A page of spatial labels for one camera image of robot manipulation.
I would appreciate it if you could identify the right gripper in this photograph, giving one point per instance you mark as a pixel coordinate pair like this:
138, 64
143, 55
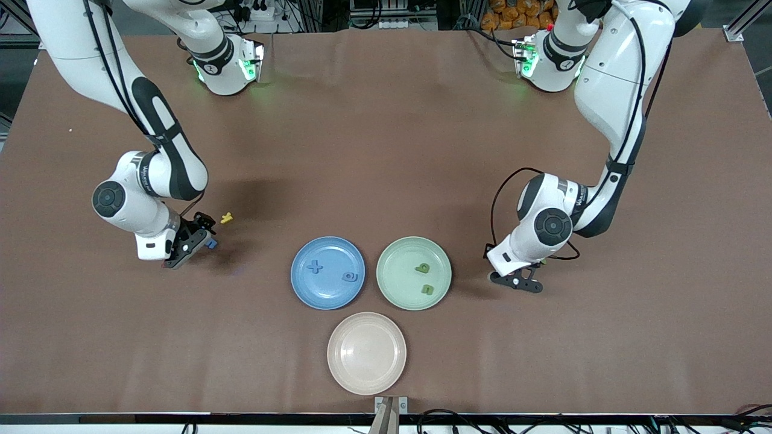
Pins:
194, 229

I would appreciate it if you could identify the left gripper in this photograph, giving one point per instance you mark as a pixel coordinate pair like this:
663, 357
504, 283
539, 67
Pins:
486, 250

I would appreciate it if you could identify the green number 9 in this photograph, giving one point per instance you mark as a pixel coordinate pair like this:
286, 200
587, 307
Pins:
423, 268

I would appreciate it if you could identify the blue letter x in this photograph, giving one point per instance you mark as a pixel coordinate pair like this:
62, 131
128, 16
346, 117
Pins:
314, 267

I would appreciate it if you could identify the blue letter a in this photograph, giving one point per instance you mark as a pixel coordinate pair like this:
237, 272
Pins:
350, 277

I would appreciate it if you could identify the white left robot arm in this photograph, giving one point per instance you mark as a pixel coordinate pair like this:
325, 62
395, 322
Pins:
615, 72

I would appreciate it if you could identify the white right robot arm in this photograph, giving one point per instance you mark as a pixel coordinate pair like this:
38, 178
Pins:
129, 211

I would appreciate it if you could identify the yellow letter k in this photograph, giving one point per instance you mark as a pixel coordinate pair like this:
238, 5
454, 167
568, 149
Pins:
226, 217

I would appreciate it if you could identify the green plate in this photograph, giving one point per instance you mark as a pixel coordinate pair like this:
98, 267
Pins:
398, 271

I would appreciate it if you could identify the blue plate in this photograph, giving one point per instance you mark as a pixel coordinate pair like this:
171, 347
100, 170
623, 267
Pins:
329, 289

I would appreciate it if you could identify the brown table cover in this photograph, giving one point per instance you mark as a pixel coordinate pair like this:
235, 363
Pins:
386, 150

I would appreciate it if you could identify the beige plate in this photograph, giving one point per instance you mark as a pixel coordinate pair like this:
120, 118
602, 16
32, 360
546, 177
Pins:
367, 353

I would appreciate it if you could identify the white power strip with plugs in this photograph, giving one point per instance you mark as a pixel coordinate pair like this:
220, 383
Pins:
265, 12

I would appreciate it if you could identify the bag of orange fruit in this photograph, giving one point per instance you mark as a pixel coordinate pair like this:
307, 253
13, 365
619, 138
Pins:
512, 12

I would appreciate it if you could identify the metal equipment rack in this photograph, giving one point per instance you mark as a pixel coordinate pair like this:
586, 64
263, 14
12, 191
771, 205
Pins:
392, 7

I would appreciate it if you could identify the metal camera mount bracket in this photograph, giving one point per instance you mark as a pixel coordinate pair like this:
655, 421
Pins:
391, 416

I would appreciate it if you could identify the black table edge rail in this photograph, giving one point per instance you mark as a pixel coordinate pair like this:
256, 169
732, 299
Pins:
241, 418

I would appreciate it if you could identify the aluminium frame post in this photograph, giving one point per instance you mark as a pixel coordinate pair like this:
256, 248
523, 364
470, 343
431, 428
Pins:
733, 34

